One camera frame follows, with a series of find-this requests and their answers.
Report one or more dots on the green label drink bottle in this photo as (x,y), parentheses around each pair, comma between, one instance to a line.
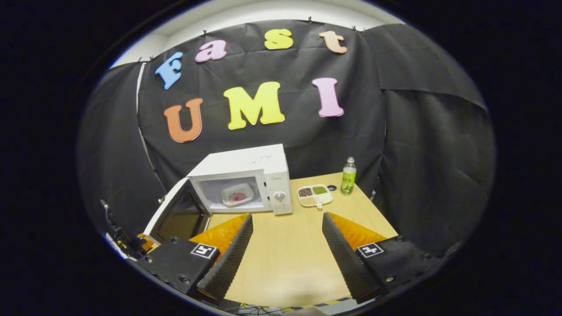
(348,180)

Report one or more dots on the white divided dish with grains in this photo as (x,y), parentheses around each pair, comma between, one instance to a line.
(314,195)

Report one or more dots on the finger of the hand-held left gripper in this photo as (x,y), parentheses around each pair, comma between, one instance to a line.
(147,242)

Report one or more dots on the white square plate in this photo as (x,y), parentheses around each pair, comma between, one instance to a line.
(228,197)

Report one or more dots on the pink round food slice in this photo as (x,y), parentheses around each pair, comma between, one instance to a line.
(237,197)

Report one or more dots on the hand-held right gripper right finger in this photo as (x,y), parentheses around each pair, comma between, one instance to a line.
(347,263)

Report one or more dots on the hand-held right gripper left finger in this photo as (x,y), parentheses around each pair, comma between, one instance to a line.
(228,263)

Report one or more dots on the white microwave oven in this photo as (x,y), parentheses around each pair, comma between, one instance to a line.
(246,162)

